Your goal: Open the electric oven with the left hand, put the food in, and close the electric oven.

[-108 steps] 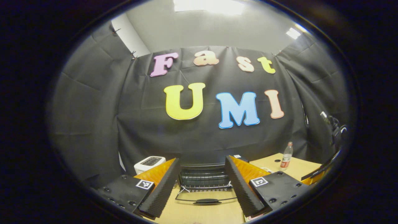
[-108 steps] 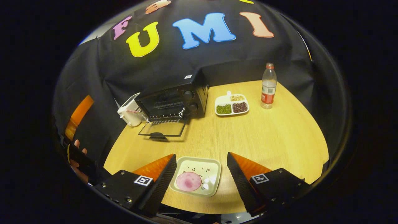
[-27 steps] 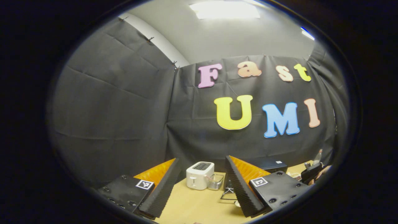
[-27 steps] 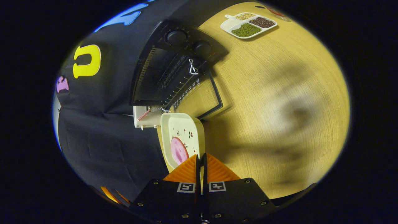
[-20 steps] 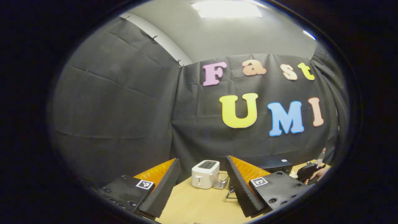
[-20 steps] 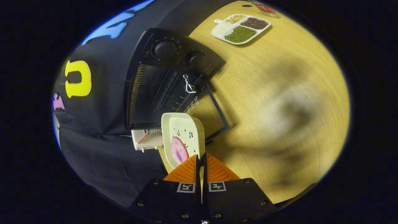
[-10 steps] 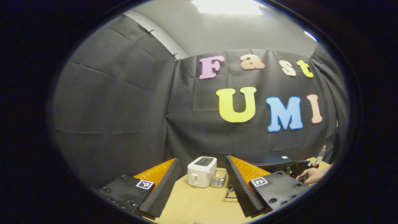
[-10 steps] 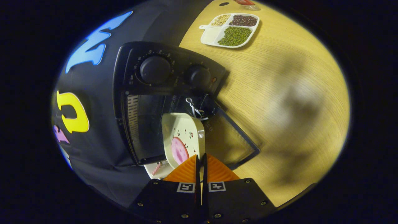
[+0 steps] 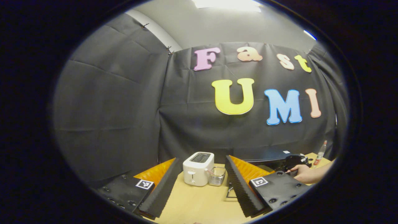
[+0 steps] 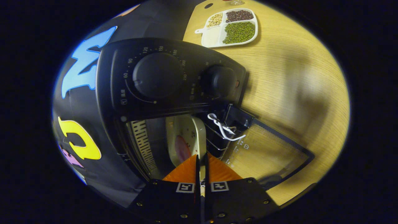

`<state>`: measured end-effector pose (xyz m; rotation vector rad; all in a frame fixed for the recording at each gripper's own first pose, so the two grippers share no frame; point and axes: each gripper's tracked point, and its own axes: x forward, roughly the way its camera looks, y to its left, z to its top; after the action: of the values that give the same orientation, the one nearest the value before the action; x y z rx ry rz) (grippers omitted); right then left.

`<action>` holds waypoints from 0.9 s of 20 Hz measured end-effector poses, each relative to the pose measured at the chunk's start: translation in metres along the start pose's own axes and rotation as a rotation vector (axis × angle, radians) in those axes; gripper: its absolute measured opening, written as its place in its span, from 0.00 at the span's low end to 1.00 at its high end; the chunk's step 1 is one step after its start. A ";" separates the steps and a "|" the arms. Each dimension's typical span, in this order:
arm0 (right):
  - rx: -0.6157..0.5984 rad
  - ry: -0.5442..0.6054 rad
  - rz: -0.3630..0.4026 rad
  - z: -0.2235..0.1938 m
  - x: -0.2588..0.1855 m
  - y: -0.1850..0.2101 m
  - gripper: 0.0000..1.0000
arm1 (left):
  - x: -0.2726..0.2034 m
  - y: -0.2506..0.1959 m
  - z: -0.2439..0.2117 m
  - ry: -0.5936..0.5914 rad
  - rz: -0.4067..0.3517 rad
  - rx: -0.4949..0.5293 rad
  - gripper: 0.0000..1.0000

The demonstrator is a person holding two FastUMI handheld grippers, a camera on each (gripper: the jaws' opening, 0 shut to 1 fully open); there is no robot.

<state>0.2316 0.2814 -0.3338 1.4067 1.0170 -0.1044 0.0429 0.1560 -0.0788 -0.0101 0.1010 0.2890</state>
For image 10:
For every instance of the pile of yellow soybeans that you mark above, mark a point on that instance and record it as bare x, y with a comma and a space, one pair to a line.
215, 20

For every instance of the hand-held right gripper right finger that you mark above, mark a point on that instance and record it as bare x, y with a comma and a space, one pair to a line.
236, 199

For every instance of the pile of green mung beans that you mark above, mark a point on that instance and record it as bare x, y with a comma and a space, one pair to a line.
239, 32

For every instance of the beige speckled plate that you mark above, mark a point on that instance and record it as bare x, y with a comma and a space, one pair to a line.
196, 137

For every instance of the black electric oven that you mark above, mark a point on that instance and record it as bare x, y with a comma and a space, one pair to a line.
155, 74

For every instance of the white divided dish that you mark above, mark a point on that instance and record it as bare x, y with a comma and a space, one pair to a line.
214, 37

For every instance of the pink meat slice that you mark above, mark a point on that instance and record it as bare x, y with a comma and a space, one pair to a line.
182, 149

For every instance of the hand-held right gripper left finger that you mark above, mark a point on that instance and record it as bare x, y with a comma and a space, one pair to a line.
168, 199

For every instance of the pile of dark red beans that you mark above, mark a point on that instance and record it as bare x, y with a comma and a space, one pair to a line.
239, 15

